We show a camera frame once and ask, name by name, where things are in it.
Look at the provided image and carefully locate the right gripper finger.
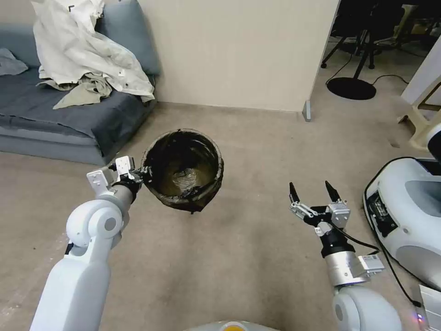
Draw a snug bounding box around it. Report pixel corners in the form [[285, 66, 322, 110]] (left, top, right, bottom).
[[325, 180, 349, 207], [288, 182, 317, 225]]

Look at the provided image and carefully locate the trash can with black bag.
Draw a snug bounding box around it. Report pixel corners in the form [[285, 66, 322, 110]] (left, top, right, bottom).
[[141, 128, 225, 215]]

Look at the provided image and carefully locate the beige crumpled garment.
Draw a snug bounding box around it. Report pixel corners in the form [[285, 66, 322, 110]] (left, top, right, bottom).
[[36, 72, 113, 110]]

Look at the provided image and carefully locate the black round stand base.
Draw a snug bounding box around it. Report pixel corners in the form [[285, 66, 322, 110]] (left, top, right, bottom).
[[326, 76, 377, 101]]

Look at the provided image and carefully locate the blue-grey sofa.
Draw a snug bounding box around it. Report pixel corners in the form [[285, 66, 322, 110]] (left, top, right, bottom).
[[0, 2, 162, 167]]

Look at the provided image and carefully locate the beige plastic stool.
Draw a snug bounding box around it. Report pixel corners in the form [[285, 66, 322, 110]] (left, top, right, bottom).
[[396, 90, 441, 151]]

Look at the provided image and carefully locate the pale grey electronics box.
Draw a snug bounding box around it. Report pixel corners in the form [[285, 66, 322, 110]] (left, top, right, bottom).
[[416, 284, 441, 331]]

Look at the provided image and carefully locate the white crumpled jacket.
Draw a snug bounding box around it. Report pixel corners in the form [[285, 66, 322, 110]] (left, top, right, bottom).
[[30, 0, 156, 103]]

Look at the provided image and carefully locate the white leaning board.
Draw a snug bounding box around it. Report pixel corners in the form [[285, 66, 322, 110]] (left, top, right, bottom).
[[401, 33, 441, 111]]

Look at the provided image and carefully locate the black office chair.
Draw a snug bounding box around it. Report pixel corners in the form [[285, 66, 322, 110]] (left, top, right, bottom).
[[321, 0, 404, 80]]

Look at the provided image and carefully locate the grey-blue crumpled cloth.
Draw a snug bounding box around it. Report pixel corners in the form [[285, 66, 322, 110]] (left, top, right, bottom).
[[0, 48, 29, 76]]

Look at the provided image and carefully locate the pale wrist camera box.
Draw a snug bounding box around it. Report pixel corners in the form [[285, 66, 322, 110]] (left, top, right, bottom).
[[327, 202, 351, 229], [115, 155, 136, 178]]

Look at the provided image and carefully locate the black floor cable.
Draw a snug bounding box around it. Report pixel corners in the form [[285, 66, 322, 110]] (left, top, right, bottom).
[[330, 220, 422, 308]]

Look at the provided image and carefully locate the thin black stand cable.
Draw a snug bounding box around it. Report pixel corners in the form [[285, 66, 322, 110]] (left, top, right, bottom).
[[372, 74, 411, 87]]

